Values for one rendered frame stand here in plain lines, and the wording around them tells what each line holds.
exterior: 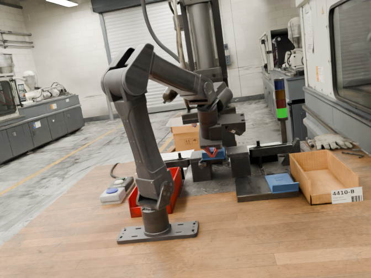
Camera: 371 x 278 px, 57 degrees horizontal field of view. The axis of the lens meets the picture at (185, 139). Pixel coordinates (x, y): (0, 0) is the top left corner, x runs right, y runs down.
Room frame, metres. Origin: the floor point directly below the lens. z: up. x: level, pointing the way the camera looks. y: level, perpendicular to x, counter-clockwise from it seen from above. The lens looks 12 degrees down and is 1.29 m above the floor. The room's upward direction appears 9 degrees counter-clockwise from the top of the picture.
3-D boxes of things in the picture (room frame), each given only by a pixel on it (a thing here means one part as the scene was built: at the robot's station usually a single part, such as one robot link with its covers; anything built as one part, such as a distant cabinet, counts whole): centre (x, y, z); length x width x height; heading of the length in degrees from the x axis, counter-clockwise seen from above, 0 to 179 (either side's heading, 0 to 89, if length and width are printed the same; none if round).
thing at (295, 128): (6.58, -2.27, 0.49); 5.51 x 1.02 x 0.97; 169
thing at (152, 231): (0.78, 0.10, 0.94); 0.20 x 0.07 x 0.08; 82
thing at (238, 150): (1.16, -0.11, 0.98); 0.20 x 0.10 x 0.01; 82
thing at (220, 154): (1.12, -0.09, 1.00); 0.15 x 0.07 x 0.03; 173
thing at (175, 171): (1.02, 0.11, 0.93); 0.25 x 0.12 x 0.06; 172
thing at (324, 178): (0.92, -0.37, 0.93); 0.25 x 0.13 x 0.08; 172
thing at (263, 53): (6.51, -1.73, 1.27); 0.23 x 0.18 x 0.38; 79
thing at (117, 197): (1.07, 0.27, 0.90); 0.07 x 0.07 x 0.06; 82
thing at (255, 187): (0.96, -0.21, 0.91); 0.17 x 0.16 x 0.02; 82
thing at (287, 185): (0.93, -0.25, 0.93); 0.15 x 0.07 x 0.03; 174
